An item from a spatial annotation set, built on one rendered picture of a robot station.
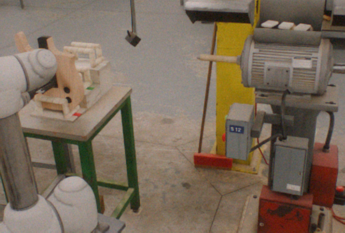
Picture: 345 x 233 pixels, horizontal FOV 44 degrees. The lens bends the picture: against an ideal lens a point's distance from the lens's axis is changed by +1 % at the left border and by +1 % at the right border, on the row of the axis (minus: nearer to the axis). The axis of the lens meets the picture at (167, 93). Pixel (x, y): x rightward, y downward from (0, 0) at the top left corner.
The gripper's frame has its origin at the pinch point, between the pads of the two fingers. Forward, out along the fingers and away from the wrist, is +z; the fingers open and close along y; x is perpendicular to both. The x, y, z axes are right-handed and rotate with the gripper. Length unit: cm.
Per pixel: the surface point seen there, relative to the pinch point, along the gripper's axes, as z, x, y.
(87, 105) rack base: 11.4, -19.3, 13.7
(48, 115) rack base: -2.1, -20.7, -2.8
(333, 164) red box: 17, -36, 142
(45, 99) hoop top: -2.9, -10.8, -1.9
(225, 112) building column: 111, -68, 67
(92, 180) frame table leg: -12, -50, 26
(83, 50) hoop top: 29.3, 5.4, 4.2
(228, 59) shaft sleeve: 23, 10, 89
